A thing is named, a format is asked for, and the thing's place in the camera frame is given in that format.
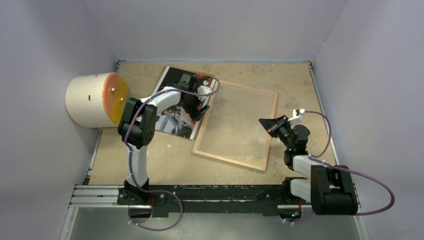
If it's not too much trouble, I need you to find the white cylinder with orange lid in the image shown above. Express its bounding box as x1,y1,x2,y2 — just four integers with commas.
65,72,130,128

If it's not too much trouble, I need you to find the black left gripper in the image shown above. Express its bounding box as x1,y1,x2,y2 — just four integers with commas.
181,89,210,122

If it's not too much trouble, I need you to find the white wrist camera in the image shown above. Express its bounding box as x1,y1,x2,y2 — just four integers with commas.
196,80,214,98
288,108,306,125

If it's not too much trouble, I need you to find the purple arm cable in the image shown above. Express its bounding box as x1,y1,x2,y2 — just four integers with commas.
122,77,221,232
281,109,396,226

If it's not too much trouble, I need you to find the wooden picture frame with glass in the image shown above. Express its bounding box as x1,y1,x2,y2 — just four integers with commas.
192,81,278,171

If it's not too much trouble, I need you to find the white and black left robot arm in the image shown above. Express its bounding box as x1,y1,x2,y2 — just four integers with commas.
118,72,214,205

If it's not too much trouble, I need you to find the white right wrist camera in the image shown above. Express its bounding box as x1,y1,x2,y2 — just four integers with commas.
288,108,306,125

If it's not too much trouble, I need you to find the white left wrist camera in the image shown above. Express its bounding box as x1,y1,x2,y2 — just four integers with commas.
196,80,214,98

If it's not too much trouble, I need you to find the printed photo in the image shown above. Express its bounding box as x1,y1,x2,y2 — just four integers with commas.
153,66,216,140

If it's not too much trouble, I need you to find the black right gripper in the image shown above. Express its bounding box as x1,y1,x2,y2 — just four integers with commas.
258,115,294,150

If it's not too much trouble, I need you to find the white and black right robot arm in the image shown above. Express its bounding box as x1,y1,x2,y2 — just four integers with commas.
258,115,359,216

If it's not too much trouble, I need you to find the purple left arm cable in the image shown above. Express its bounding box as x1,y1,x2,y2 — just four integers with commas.
122,77,221,232

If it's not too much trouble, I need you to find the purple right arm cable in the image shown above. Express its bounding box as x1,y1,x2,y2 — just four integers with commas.
281,109,396,226

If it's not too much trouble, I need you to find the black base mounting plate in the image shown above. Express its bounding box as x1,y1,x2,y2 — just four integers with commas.
117,183,312,218

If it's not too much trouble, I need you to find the aluminium extrusion rail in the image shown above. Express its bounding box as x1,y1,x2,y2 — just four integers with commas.
70,185,310,208

